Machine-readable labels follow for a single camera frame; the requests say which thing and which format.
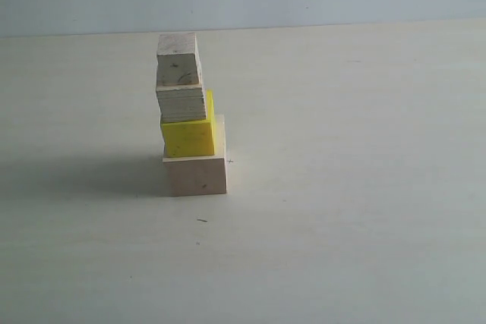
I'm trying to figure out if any yellow cube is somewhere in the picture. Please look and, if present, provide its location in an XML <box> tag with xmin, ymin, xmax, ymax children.
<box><xmin>160</xmin><ymin>90</ymin><xmax>216</xmax><ymax>158</ymax></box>

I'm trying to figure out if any large light wooden cube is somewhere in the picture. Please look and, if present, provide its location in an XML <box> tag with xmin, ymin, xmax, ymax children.
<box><xmin>163</xmin><ymin>114</ymin><xmax>228</xmax><ymax>197</ymax></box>

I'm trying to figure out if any medium plywood cube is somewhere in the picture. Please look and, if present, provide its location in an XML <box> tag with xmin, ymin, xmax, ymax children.
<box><xmin>156</xmin><ymin>83</ymin><xmax>207</xmax><ymax>123</ymax></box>

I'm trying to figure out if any small wooden cube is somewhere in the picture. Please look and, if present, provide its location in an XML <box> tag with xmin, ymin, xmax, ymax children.
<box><xmin>156</xmin><ymin>33</ymin><xmax>201</xmax><ymax>86</ymax></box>

